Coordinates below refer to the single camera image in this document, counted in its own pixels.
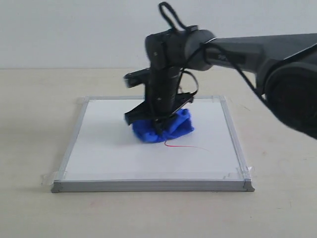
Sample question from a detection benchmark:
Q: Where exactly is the clear tape back right corner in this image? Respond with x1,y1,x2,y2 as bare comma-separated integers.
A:
211,95,226,104

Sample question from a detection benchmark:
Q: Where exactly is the clear tape corner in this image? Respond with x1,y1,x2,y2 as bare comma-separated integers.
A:
211,95,226,104
40,171,67,186
75,97,91,105
223,166,255,180

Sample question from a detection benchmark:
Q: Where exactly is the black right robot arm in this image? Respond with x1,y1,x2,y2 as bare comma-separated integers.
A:
124,26,317,138

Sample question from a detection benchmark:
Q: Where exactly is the clear tape front right corner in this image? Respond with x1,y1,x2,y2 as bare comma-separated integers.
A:
223,166,255,180

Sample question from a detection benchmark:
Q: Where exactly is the blue cloth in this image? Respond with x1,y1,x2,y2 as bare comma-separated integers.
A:
132,109,194,143

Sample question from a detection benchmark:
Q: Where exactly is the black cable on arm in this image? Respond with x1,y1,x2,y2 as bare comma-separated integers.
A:
151,1,265,134

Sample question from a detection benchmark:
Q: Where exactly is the white whiteboard with aluminium frame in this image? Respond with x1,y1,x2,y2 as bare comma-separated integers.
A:
51,96,255,193

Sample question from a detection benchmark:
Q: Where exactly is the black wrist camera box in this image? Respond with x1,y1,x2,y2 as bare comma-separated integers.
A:
123,68,150,88

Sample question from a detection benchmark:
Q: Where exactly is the clear tape back left corner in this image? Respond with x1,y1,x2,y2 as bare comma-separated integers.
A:
75,97,91,105

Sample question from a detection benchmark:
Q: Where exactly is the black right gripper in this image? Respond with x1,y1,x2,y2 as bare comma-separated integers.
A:
124,31,197,125

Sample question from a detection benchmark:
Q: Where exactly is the clear tape front left corner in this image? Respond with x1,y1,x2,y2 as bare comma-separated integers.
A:
40,171,67,186

